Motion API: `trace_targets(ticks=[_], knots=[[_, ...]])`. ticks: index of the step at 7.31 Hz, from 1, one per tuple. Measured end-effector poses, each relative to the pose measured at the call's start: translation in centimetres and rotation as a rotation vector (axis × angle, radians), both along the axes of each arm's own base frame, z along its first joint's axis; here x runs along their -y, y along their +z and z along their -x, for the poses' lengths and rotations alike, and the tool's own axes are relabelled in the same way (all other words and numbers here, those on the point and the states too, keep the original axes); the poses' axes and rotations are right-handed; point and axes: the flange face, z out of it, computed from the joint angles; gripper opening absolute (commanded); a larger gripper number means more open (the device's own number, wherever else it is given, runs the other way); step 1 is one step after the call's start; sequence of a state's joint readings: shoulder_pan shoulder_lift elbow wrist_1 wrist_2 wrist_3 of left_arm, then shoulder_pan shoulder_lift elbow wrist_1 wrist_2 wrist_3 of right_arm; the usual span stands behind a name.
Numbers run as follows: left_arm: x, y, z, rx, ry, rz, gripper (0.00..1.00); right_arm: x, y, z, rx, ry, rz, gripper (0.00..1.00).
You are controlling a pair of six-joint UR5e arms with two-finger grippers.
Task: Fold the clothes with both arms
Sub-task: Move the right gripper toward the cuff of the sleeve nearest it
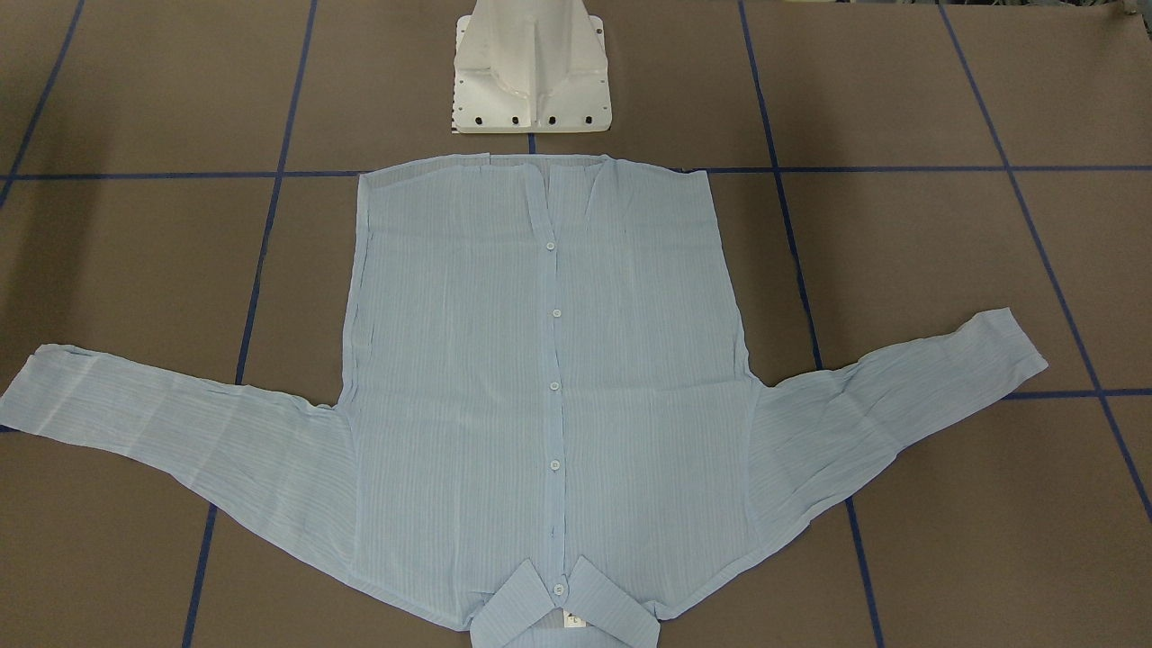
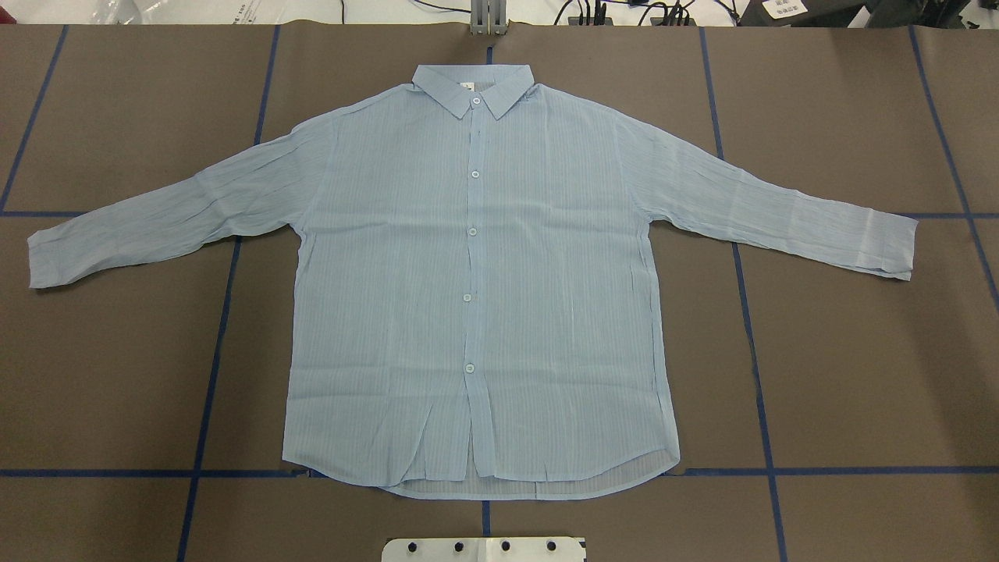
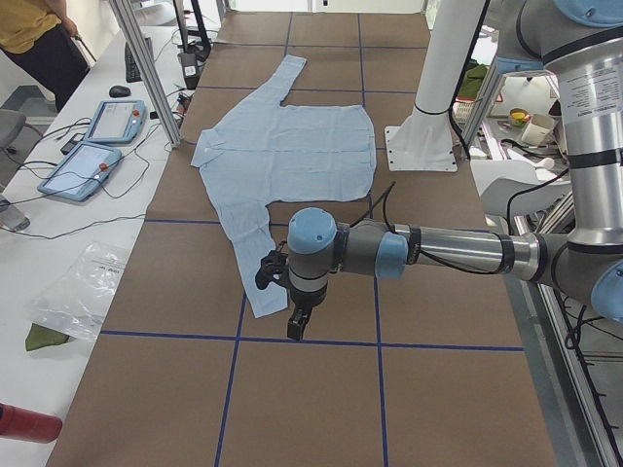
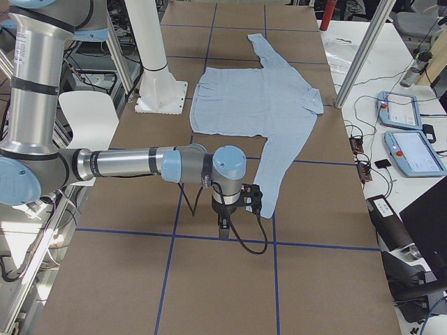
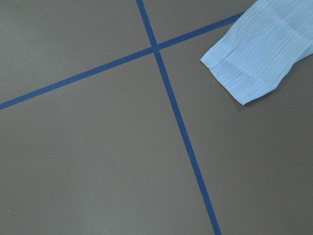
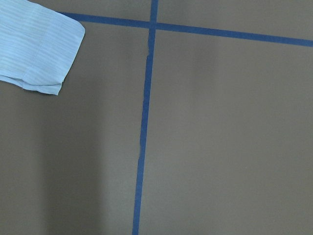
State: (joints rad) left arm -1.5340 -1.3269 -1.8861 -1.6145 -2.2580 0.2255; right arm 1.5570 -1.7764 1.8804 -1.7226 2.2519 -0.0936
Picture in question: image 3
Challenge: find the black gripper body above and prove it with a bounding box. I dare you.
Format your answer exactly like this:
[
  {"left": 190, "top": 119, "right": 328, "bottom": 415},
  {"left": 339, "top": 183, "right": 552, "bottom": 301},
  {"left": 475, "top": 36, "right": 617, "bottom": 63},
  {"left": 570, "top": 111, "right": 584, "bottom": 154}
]
[{"left": 289, "top": 286, "right": 327, "bottom": 311}]

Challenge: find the light blue button shirt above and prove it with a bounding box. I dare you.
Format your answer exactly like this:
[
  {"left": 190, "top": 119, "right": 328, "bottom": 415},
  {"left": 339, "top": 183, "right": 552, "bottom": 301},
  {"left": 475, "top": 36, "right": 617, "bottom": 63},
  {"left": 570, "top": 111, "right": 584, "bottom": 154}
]
[{"left": 191, "top": 55, "right": 377, "bottom": 317}]

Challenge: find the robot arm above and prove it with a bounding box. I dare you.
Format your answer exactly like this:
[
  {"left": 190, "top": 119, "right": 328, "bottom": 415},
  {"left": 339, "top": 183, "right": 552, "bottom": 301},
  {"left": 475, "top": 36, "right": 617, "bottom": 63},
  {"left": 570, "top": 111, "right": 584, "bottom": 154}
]
[{"left": 280, "top": 1, "right": 622, "bottom": 341}]

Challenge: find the clear plastic bag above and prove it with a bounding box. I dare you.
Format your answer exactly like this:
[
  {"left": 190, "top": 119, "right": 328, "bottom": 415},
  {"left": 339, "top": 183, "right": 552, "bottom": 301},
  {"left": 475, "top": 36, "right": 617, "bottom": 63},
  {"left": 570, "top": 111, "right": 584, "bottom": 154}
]
[{"left": 31, "top": 242, "right": 130, "bottom": 342}]

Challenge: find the white chair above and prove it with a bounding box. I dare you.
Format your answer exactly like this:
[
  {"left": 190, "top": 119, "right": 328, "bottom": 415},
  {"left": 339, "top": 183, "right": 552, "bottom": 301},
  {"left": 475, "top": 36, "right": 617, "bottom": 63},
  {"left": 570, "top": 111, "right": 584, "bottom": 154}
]
[{"left": 470, "top": 160, "right": 571, "bottom": 217}]

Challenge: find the near blue teach pendant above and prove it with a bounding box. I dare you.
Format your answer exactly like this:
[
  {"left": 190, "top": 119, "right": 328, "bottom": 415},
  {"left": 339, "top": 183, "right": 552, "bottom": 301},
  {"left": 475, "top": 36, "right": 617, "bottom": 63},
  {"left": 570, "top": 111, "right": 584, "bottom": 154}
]
[{"left": 37, "top": 142, "right": 122, "bottom": 202}]

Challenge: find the blue teach pendant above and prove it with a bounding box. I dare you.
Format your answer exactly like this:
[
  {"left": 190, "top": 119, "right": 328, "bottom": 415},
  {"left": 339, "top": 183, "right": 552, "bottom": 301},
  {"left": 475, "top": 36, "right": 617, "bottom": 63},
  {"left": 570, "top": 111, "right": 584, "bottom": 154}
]
[
  {"left": 37, "top": 142, "right": 122, "bottom": 202},
  {"left": 84, "top": 99, "right": 146, "bottom": 145}
]

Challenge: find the far blue teach pendant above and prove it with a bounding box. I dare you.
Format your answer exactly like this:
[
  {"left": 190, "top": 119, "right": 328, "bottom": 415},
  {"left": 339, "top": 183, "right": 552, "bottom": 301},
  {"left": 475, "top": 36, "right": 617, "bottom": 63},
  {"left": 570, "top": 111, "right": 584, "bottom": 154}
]
[{"left": 84, "top": 99, "right": 146, "bottom": 145}]

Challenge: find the green cloth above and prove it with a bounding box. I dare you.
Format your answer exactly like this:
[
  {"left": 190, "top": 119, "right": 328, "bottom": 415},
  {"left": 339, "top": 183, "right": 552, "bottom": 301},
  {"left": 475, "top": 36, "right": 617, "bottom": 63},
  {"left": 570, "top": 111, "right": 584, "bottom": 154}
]
[{"left": 24, "top": 323, "right": 70, "bottom": 352}]

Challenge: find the black computer mouse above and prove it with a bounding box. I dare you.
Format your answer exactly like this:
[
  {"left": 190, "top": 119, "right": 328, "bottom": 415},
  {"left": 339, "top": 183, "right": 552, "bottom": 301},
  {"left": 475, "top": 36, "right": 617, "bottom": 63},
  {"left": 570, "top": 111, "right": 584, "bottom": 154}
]
[{"left": 109, "top": 85, "right": 131, "bottom": 98}]

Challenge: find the black keyboard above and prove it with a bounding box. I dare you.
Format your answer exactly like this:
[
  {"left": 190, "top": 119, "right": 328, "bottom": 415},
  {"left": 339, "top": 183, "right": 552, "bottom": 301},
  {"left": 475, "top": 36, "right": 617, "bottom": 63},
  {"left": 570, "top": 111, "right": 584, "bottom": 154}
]
[{"left": 125, "top": 36, "right": 153, "bottom": 83}]

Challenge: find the red bottle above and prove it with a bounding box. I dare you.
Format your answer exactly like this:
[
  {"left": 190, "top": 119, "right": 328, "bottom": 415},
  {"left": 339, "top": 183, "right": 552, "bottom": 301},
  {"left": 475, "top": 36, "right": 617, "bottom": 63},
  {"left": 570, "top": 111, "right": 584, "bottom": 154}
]
[{"left": 1, "top": 404, "right": 62, "bottom": 444}]

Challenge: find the person in yellow shirt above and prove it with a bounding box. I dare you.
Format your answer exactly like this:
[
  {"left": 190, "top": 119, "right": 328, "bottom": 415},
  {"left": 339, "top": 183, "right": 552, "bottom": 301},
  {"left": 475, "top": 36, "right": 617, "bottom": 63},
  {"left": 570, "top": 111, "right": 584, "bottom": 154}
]
[{"left": 1, "top": 0, "right": 90, "bottom": 111}]

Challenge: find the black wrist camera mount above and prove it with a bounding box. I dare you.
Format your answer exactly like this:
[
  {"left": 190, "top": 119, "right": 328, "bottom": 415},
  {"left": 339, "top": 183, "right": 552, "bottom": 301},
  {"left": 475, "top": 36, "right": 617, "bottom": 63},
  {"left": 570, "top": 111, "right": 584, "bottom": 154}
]
[{"left": 255, "top": 240, "right": 290, "bottom": 290}]

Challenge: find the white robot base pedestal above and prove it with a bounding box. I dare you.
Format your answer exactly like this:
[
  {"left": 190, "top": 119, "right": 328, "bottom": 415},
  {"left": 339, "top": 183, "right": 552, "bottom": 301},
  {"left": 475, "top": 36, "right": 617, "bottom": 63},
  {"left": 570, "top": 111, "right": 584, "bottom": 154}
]
[{"left": 385, "top": 0, "right": 489, "bottom": 172}]

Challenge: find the aluminium frame post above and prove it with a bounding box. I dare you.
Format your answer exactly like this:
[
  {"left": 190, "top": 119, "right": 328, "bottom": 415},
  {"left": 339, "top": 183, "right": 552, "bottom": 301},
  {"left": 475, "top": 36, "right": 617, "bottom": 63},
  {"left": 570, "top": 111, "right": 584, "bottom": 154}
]
[{"left": 110, "top": 0, "right": 181, "bottom": 149}]

